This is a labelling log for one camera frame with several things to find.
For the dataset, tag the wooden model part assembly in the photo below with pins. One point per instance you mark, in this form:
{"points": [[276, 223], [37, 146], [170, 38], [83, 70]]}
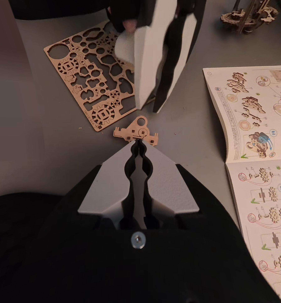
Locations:
{"points": [[131, 135]]}

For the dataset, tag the laser-cut wooden parts sheet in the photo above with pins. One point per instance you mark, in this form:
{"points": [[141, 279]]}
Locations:
{"points": [[57, 64]]}

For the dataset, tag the person's left hand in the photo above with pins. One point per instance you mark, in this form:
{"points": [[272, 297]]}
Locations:
{"points": [[129, 25]]}

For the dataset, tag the partly built wooden model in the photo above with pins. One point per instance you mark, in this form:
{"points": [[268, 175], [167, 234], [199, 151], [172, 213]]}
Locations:
{"points": [[249, 16]]}

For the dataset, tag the open instruction booklet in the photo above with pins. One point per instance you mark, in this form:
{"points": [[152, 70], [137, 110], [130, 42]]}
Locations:
{"points": [[249, 142]]}

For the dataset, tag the black quilted cloth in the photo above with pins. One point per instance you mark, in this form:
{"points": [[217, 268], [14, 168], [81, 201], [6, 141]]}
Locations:
{"points": [[12, 236]]}

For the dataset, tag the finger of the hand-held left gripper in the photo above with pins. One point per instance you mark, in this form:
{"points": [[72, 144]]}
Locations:
{"points": [[150, 59], [185, 47]]}

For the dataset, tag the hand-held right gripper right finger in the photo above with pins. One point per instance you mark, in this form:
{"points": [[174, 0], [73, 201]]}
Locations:
{"points": [[173, 194]]}

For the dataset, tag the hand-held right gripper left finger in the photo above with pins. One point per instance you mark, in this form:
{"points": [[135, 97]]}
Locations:
{"points": [[102, 194]]}

